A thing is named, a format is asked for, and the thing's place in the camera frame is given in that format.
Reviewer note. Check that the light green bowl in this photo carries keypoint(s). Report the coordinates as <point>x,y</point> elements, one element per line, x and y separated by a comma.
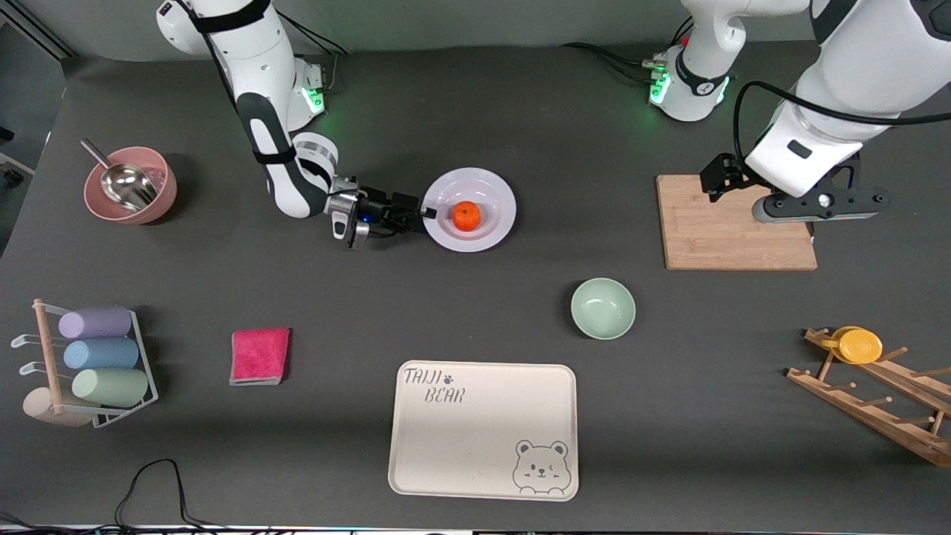
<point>603,308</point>

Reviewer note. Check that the metal scoop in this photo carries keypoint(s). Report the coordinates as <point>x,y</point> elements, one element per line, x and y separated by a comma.
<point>126,186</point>

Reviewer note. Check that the cream tray with bear print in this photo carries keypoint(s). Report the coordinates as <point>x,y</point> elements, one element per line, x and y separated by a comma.
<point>475,438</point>

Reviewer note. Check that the pink bowl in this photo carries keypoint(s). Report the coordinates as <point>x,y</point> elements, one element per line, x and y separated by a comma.
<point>160,200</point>

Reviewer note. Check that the wooden cutting board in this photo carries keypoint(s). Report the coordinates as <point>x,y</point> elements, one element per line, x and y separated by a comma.
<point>713,234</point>

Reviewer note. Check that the purple cup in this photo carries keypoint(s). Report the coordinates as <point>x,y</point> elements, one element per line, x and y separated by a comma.
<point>96,322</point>

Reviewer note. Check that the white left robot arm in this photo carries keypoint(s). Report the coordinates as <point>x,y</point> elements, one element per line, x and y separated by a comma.
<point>854,67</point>

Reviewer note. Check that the orange mandarin fruit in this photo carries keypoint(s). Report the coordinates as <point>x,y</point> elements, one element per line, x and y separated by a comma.
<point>466,216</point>

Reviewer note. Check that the yellow cup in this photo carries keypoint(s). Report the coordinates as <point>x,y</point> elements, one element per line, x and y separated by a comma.
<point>860,346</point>

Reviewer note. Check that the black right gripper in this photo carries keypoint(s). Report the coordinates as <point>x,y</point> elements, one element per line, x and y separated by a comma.
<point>377,205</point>

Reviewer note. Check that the white round plate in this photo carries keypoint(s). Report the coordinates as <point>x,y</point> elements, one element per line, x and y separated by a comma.
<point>490,189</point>

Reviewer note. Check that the wooden peg drying rack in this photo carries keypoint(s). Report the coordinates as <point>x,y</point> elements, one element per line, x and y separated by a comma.
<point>877,416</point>

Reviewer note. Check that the beige cup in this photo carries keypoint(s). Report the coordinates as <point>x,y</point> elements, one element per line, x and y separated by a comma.
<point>37,407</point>

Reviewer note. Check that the pale green cup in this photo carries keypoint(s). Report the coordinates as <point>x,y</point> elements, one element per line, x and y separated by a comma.
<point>111,387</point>

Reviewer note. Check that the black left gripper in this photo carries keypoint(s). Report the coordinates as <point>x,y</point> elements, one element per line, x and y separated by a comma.
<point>722,175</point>

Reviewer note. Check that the pink folded cloth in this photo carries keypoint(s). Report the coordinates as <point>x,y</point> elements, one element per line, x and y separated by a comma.
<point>260,355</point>

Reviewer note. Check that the blue cup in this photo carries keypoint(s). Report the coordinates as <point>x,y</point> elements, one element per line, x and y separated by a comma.
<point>100,354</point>

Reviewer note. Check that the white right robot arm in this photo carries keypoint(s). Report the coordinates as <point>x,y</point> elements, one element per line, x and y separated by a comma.
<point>252,67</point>

